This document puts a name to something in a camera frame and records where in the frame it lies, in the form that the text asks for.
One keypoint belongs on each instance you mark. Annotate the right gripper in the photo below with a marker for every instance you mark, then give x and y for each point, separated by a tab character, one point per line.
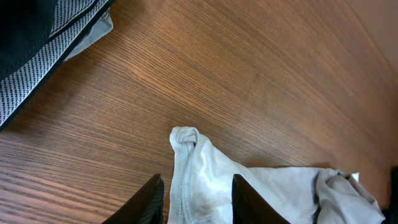
391	212

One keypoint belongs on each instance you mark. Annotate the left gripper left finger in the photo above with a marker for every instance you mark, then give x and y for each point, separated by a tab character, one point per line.
144	207

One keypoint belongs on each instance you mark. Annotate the black folded polo shirt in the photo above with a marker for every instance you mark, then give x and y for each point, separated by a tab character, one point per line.
25	29

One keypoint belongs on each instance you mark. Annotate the beige t-shirt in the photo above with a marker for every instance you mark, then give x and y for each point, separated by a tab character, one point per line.
209	187

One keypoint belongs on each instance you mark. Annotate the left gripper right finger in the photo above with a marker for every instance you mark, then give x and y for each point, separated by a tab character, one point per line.
249	207

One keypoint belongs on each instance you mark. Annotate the light blue folded garment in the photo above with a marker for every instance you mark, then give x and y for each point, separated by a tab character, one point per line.
102	27

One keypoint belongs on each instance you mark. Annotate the grey folded shirt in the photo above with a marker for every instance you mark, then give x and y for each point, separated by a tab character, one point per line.
72	21

